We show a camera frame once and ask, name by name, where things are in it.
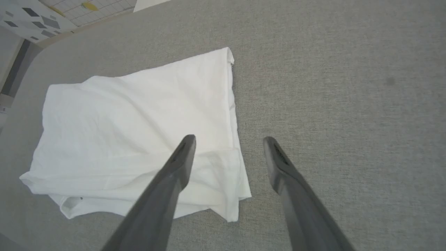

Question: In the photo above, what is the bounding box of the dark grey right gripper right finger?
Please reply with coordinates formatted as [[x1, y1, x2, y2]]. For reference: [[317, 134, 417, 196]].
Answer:
[[263, 136, 355, 251]]

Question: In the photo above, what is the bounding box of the white panel with grey squares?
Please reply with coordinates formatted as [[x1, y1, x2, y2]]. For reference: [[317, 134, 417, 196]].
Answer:
[[0, 0, 78, 44]]

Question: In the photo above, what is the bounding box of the white long sleeve shirt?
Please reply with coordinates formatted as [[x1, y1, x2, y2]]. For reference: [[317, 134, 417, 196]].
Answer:
[[19, 47, 252, 222]]

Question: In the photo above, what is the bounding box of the lemon print partition screen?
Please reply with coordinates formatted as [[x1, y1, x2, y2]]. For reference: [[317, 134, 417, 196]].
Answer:
[[38, 0, 138, 28]]

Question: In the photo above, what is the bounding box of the white box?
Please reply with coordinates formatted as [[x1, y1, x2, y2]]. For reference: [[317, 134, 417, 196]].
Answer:
[[133, 0, 171, 13]]

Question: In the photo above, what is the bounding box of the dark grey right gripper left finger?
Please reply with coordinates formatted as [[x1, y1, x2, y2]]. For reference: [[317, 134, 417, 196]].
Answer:
[[101, 135, 197, 251]]

